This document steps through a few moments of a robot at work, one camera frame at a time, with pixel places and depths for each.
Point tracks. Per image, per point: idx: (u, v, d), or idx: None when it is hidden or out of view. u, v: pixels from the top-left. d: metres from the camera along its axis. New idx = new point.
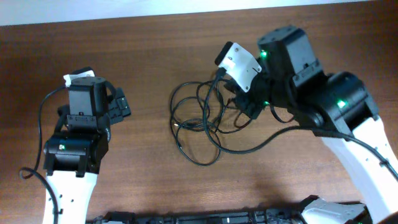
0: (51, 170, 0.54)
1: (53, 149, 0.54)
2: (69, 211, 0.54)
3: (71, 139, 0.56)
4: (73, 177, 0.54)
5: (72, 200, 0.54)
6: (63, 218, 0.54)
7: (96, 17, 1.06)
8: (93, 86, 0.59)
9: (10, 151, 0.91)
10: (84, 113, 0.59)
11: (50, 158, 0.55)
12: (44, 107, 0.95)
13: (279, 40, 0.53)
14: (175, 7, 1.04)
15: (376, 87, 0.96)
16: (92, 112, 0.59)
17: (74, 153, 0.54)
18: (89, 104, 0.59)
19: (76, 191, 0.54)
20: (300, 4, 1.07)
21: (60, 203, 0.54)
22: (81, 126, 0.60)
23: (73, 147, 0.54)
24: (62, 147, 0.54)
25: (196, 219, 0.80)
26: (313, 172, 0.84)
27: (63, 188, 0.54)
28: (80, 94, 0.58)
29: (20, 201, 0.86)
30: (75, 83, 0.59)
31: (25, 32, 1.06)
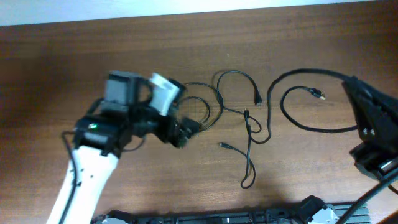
0: (78, 143, 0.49)
1: (81, 126, 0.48)
2: (86, 188, 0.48)
3: (102, 121, 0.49)
4: (98, 155, 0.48)
5: (92, 176, 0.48)
6: (79, 192, 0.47)
7: (96, 18, 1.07)
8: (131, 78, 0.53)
9: (10, 151, 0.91)
10: (119, 101, 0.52)
11: (78, 132, 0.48)
12: (45, 107, 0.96)
13: (349, 88, 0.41)
14: (175, 7, 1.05)
15: (379, 83, 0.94)
16: (126, 101, 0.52)
17: (102, 135, 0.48)
18: (124, 92, 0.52)
19: (98, 167, 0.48)
20: (298, 4, 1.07)
21: (79, 177, 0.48)
22: (111, 112, 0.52)
23: (101, 129, 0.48)
24: (92, 126, 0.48)
25: (196, 219, 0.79)
26: (313, 172, 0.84)
27: (87, 162, 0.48)
28: (119, 83, 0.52)
29: (18, 201, 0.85)
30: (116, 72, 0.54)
31: (26, 32, 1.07)
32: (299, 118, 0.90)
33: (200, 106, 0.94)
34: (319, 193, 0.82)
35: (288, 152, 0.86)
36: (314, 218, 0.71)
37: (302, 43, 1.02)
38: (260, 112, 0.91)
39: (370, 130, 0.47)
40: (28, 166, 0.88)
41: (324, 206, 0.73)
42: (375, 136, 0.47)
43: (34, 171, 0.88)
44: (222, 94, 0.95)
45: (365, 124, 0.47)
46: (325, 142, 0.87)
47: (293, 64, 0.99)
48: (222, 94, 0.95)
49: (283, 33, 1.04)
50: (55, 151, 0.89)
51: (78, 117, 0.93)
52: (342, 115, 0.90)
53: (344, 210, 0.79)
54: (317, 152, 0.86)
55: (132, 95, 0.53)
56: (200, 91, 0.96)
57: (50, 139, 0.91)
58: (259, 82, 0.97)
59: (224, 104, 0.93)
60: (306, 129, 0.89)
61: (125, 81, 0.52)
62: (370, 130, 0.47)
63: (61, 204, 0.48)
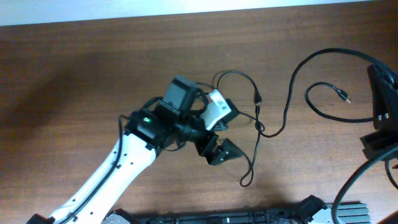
0: (129, 130, 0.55)
1: (137, 117, 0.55)
2: (123, 173, 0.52)
3: (154, 119, 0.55)
4: (142, 147, 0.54)
5: (131, 163, 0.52)
6: (116, 174, 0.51)
7: (96, 17, 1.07)
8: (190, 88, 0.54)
9: (10, 151, 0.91)
10: (173, 106, 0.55)
11: (134, 122, 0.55)
12: (45, 107, 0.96)
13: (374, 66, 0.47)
14: (175, 7, 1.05)
15: None
16: (179, 109, 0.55)
17: (152, 132, 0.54)
18: (180, 101, 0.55)
19: (140, 157, 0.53)
20: (298, 4, 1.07)
21: (121, 160, 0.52)
22: (163, 114, 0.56)
23: (152, 126, 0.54)
24: (145, 120, 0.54)
25: (196, 219, 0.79)
26: (313, 172, 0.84)
27: (132, 149, 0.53)
28: (180, 90, 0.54)
29: (18, 201, 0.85)
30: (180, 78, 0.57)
31: (25, 32, 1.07)
32: (299, 118, 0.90)
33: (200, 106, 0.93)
34: (319, 192, 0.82)
35: (288, 152, 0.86)
36: (314, 218, 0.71)
37: (302, 43, 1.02)
38: (261, 112, 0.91)
39: (385, 116, 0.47)
40: (28, 166, 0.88)
41: (324, 206, 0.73)
42: (389, 121, 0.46)
43: (35, 171, 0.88)
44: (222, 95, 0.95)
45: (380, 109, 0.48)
46: (325, 142, 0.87)
47: (293, 64, 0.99)
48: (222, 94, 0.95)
49: (283, 32, 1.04)
50: (55, 151, 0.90)
51: (79, 117, 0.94)
52: (342, 115, 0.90)
53: (345, 210, 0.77)
54: (317, 152, 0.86)
55: (186, 104, 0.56)
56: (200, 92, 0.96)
57: (50, 139, 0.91)
58: (259, 82, 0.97)
59: None
60: (306, 129, 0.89)
61: (184, 91, 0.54)
62: (385, 115, 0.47)
63: (98, 177, 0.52)
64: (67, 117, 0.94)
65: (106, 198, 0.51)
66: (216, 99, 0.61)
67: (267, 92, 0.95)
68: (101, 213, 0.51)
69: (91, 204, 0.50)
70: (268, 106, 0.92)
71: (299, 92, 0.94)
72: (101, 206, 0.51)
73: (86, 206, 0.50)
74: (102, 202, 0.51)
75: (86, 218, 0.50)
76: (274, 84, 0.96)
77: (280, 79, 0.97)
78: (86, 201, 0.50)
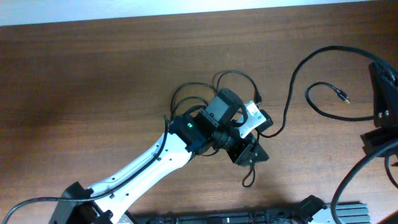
0: (173, 129, 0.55)
1: (180, 122, 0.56)
2: (161, 167, 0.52)
3: (195, 126, 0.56)
4: (182, 146, 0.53)
5: (170, 159, 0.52)
6: (155, 166, 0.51)
7: (97, 18, 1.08)
8: (236, 103, 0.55)
9: (11, 150, 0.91)
10: (214, 117, 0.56)
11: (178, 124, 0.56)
12: (46, 107, 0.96)
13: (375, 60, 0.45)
14: (175, 7, 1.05)
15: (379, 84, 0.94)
16: (220, 120, 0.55)
17: (192, 137, 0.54)
18: (222, 112, 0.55)
19: (180, 153, 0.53)
20: (298, 4, 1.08)
21: (161, 153, 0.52)
22: (204, 124, 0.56)
23: (193, 132, 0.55)
24: (189, 126, 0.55)
25: (196, 219, 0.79)
26: (313, 172, 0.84)
27: (174, 145, 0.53)
28: (224, 102, 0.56)
29: (18, 201, 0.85)
30: (226, 91, 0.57)
31: (27, 33, 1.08)
32: (299, 118, 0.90)
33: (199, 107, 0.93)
34: (319, 192, 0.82)
35: (288, 152, 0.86)
36: (314, 218, 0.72)
37: (302, 43, 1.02)
38: None
39: (385, 112, 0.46)
40: (28, 166, 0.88)
41: (324, 206, 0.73)
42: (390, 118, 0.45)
43: (35, 170, 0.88)
44: None
45: (383, 104, 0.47)
46: (325, 142, 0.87)
47: (294, 64, 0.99)
48: None
49: (283, 32, 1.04)
50: (56, 151, 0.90)
51: (79, 117, 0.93)
52: (342, 114, 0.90)
53: (345, 210, 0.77)
54: (317, 153, 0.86)
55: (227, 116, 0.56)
56: (200, 92, 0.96)
57: (50, 139, 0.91)
58: (259, 82, 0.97)
59: None
60: (305, 129, 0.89)
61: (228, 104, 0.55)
62: (385, 113, 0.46)
63: (138, 163, 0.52)
64: (68, 117, 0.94)
65: (144, 185, 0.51)
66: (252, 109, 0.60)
67: (267, 92, 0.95)
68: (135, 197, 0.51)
69: (129, 186, 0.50)
70: (268, 106, 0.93)
71: (299, 92, 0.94)
72: (137, 192, 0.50)
73: (122, 187, 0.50)
74: (138, 188, 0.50)
75: (122, 198, 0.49)
76: (274, 84, 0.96)
77: (280, 79, 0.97)
78: (126, 182, 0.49)
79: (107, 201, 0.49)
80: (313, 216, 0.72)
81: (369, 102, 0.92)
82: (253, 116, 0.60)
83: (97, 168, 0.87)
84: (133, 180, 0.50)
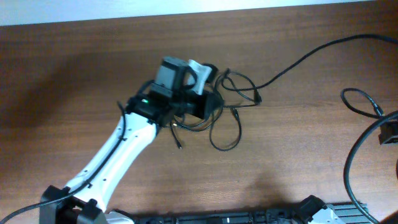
0: (130, 109, 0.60)
1: (137, 102, 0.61)
2: (130, 144, 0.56)
3: (150, 100, 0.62)
4: (143, 121, 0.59)
5: (136, 135, 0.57)
6: (123, 145, 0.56)
7: (97, 18, 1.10)
8: (179, 67, 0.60)
9: (10, 150, 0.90)
10: (166, 86, 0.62)
11: (133, 102, 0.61)
12: (45, 106, 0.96)
13: None
14: (175, 7, 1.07)
15: (380, 82, 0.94)
16: (171, 88, 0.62)
17: (151, 109, 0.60)
18: (171, 79, 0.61)
19: (143, 128, 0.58)
20: (296, 4, 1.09)
21: (126, 133, 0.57)
22: (158, 96, 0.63)
23: (150, 107, 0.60)
24: (144, 101, 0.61)
25: (196, 219, 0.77)
26: (313, 172, 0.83)
27: (136, 124, 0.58)
28: (169, 70, 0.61)
29: (14, 201, 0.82)
30: (168, 58, 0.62)
31: (28, 34, 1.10)
32: (299, 118, 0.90)
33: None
34: (321, 192, 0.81)
35: (288, 152, 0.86)
36: (314, 218, 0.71)
37: (301, 42, 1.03)
38: (260, 112, 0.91)
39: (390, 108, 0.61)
40: (27, 166, 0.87)
41: (325, 206, 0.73)
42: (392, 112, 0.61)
43: (33, 170, 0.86)
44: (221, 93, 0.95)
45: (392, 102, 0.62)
46: (325, 142, 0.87)
47: (293, 63, 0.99)
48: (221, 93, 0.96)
49: (283, 32, 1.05)
50: (54, 151, 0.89)
51: (79, 117, 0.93)
52: (342, 114, 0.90)
53: (346, 210, 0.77)
54: (317, 153, 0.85)
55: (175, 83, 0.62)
56: None
57: (49, 139, 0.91)
58: (259, 81, 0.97)
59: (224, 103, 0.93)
60: (305, 129, 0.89)
61: (173, 71, 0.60)
62: None
63: (105, 150, 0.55)
64: (68, 117, 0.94)
65: (118, 166, 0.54)
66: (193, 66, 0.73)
67: (267, 91, 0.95)
68: (113, 179, 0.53)
69: (104, 171, 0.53)
70: (268, 106, 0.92)
71: (298, 93, 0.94)
72: (113, 174, 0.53)
73: (99, 173, 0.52)
74: (114, 170, 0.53)
75: (101, 183, 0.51)
76: (274, 84, 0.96)
77: (281, 79, 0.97)
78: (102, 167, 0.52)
79: (88, 192, 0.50)
80: (313, 216, 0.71)
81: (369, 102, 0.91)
82: (198, 71, 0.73)
83: None
84: (107, 163, 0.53)
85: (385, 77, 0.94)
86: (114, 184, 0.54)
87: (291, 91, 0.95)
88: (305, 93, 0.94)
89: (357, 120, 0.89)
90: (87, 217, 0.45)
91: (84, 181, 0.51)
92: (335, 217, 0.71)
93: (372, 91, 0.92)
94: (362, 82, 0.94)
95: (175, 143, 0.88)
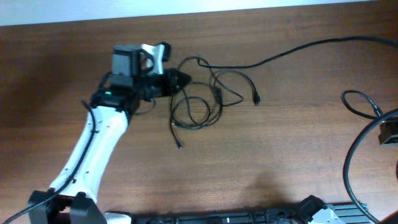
0: (96, 104, 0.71)
1: (99, 96, 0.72)
2: (104, 135, 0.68)
3: (112, 92, 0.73)
4: (112, 112, 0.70)
5: (108, 126, 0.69)
6: (97, 137, 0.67)
7: (97, 18, 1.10)
8: (132, 53, 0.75)
9: (9, 150, 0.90)
10: (125, 74, 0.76)
11: (99, 96, 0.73)
12: (45, 106, 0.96)
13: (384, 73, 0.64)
14: (175, 7, 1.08)
15: (380, 82, 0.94)
16: (129, 74, 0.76)
17: (115, 100, 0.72)
18: (128, 67, 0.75)
19: (112, 118, 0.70)
20: (296, 4, 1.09)
21: (97, 127, 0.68)
22: (122, 85, 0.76)
23: (114, 96, 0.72)
24: (109, 93, 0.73)
25: (196, 219, 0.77)
26: (313, 172, 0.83)
27: (104, 116, 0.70)
28: (123, 58, 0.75)
29: (12, 200, 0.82)
30: (120, 48, 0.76)
31: (29, 34, 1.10)
32: (299, 118, 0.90)
33: (199, 104, 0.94)
34: (321, 192, 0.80)
35: (288, 152, 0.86)
36: (314, 218, 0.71)
37: (301, 42, 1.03)
38: (260, 112, 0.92)
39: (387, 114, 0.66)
40: (26, 166, 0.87)
41: (324, 206, 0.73)
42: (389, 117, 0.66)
43: (31, 170, 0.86)
44: (221, 93, 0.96)
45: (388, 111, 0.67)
46: (325, 142, 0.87)
47: (293, 63, 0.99)
48: (221, 92, 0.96)
49: (282, 32, 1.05)
50: (53, 150, 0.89)
51: (79, 117, 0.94)
52: (342, 114, 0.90)
53: (345, 210, 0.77)
54: (317, 152, 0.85)
55: (133, 68, 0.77)
56: (199, 90, 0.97)
57: (48, 138, 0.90)
58: (259, 81, 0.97)
59: (223, 103, 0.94)
60: (305, 129, 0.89)
61: (127, 58, 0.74)
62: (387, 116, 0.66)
63: (81, 148, 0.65)
64: (68, 117, 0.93)
65: (96, 157, 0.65)
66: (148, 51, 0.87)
67: (267, 91, 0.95)
68: (94, 170, 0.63)
69: (85, 164, 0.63)
70: (268, 106, 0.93)
71: (298, 92, 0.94)
72: (93, 164, 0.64)
73: (81, 167, 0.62)
74: (93, 161, 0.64)
75: (84, 174, 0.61)
76: (273, 84, 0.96)
77: (280, 79, 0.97)
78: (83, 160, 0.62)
79: (74, 186, 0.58)
80: (313, 216, 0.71)
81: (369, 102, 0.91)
82: (154, 53, 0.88)
83: None
84: (86, 156, 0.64)
85: (385, 77, 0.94)
86: (97, 176, 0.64)
87: (290, 90, 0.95)
88: (305, 93, 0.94)
89: (357, 120, 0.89)
90: (77, 211, 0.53)
91: (68, 177, 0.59)
92: (335, 217, 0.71)
93: (372, 91, 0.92)
94: (362, 82, 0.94)
95: (175, 142, 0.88)
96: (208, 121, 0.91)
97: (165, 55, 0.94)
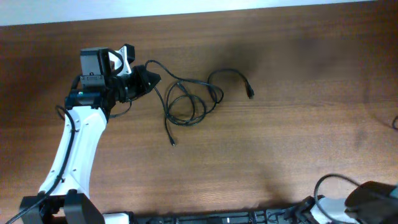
0: (70, 105, 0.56)
1: (71, 98, 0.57)
2: (84, 133, 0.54)
3: (86, 91, 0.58)
4: (89, 109, 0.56)
5: (87, 123, 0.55)
6: (79, 136, 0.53)
7: (97, 18, 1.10)
8: (99, 51, 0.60)
9: (8, 150, 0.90)
10: (94, 73, 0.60)
11: (70, 100, 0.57)
12: (44, 106, 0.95)
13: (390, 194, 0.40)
14: (174, 7, 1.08)
15: (379, 82, 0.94)
16: (101, 71, 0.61)
17: (89, 99, 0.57)
18: (97, 65, 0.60)
19: (90, 114, 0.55)
20: (296, 4, 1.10)
21: (76, 126, 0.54)
22: (92, 86, 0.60)
23: (88, 94, 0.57)
24: (80, 93, 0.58)
25: (196, 219, 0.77)
26: (313, 172, 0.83)
27: (83, 113, 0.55)
28: (90, 56, 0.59)
29: (13, 200, 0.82)
30: (84, 50, 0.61)
31: (28, 34, 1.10)
32: (300, 118, 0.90)
33: (193, 101, 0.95)
34: (321, 192, 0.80)
35: (288, 152, 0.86)
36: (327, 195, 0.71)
37: (301, 42, 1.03)
38: (261, 112, 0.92)
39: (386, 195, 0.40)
40: (27, 166, 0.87)
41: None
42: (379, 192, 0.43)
43: (31, 170, 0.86)
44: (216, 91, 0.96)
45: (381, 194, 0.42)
46: (325, 142, 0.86)
47: (293, 63, 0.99)
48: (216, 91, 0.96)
49: (283, 32, 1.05)
50: (52, 150, 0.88)
51: None
52: (342, 114, 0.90)
53: None
54: (317, 152, 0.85)
55: (102, 66, 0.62)
56: (196, 88, 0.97)
57: (48, 138, 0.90)
58: (259, 81, 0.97)
59: (219, 101, 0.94)
60: (306, 129, 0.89)
61: (95, 56, 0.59)
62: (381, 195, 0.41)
63: (63, 152, 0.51)
64: None
65: (82, 154, 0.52)
66: (115, 60, 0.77)
67: (267, 92, 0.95)
68: (83, 167, 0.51)
69: (70, 163, 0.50)
70: (269, 106, 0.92)
71: (298, 92, 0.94)
72: (81, 162, 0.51)
73: (66, 167, 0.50)
74: (80, 160, 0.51)
75: (72, 174, 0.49)
76: (274, 84, 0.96)
77: (280, 79, 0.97)
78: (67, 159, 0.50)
79: (64, 186, 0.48)
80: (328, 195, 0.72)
81: (369, 102, 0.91)
82: (120, 52, 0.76)
83: (97, 168, 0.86)
84: (68, 157, 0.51)
85: (384, 78, 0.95)
86: (87, 172, 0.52)
87: (290, 90, 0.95)
88: (305, 93, 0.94)
89: (357, 120, 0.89)
90: (73, 208, 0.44)
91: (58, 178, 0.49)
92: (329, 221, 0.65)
93: (371, 91, 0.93)
94: (362, 82, 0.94)
95: (169, 140, 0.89)
96: (201, 118, 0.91)
97: (129, 54, 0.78)
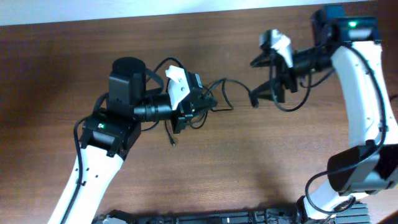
0: (85, 142, 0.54)
1: (91, 128, 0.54)
2: (89, 188, 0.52)
3: (107, 124, 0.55)
4: (103, 155, 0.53)
5: (96, 176, 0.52)
6: (84, 190, 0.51)
7: (97, 17, 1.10)
8: (133, 76, 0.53)
9: (9, 150, 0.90)
10: (123, 101, 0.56)
11: (87, 132, 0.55)
12: (45, 106, 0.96)
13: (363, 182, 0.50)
14: (175, 7, 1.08)
15: None
16: (130, 99, 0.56)
17: (110, 136, 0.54)
18: (127, 95, 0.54)
19: (102, 167, 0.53)
20: (296, 4, 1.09)
21: (84, 176, 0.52)
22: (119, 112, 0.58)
23: (110, 129, 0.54)
24: (101, 127, 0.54)
25: (196, 219, 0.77)
26: (313, 172, 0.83)
27: (92, 162, 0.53)
28: (121, 84, 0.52)
29: (18, 200, 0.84)
30: (118, 68, 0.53)
31: (28, 33, 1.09)
32: (300, 118, 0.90)
33: None
34: None
35: (288, 152, 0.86)
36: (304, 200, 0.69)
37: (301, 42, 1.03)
38: (260, 112, 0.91)
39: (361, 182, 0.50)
40: (29, 166, 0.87)
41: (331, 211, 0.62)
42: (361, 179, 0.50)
43: (34, 170, 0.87)
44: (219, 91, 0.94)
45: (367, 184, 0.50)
46: (325, 142, 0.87)
47: None
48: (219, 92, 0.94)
49: (283, 32, 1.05)
50: (54, 151, 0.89)
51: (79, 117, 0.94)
52: (342, 114, 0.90)
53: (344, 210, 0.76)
54: (317, 153, 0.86)
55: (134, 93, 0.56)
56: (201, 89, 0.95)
57: (49, 139, 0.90)
58: (259, 82, 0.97)
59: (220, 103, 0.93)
60: (306, 129, 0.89)
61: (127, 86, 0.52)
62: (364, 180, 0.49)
63: (64, 205, 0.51)
64: (69, 117, 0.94)
65: (82, 211, 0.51)
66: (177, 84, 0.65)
67: None
68: None
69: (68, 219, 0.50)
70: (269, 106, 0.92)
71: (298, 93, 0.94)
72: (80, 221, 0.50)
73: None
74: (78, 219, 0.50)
75: None
76: None
77: None
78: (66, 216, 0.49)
79: None
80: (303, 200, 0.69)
81: None
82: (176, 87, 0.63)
83: None
84: (68, 213, 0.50)
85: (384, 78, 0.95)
86: None
87: None
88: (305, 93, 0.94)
89: None
90: None
91: None
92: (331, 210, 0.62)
93: None
94: None
95: (169, 140, 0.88)
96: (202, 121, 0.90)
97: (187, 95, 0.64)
